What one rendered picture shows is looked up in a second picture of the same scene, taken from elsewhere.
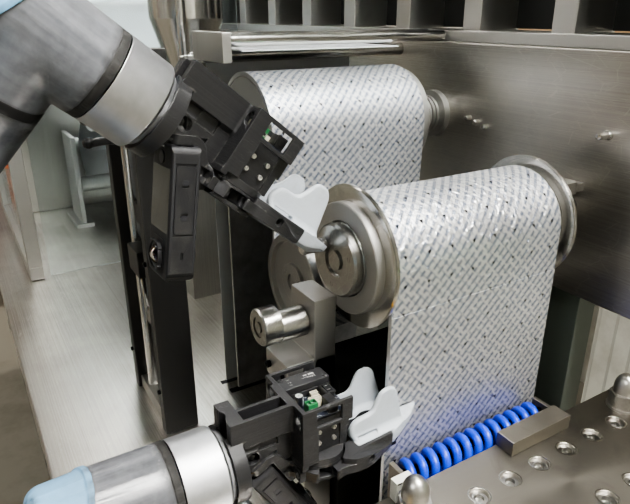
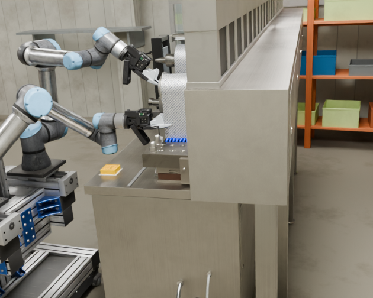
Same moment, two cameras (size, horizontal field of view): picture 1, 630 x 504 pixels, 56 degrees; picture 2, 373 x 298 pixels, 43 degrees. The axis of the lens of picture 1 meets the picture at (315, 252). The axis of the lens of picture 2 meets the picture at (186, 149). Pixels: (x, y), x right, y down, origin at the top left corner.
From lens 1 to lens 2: 1.82 m
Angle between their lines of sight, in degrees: 43
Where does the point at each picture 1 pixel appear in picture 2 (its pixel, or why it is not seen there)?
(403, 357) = (167, 111)
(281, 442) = (135, 119)
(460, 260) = (180, 91)
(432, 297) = (173, 98)
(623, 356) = not seen: outside the picture
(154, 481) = (111, 116)
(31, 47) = (102, 43)
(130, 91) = (115, 49)
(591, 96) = not seen: hidden behind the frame
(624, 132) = not seen: hidden behind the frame
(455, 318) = (181, 106)
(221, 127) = (134, 57)
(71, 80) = (107, 48)
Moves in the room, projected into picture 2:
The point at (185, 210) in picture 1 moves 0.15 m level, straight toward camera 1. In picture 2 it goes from (125, 71) to (103, 77)
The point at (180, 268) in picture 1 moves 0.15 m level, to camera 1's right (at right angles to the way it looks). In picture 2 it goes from (124, 81) to (146, 85)
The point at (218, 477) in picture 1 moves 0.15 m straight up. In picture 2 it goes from (119, 119) to (116, 86)
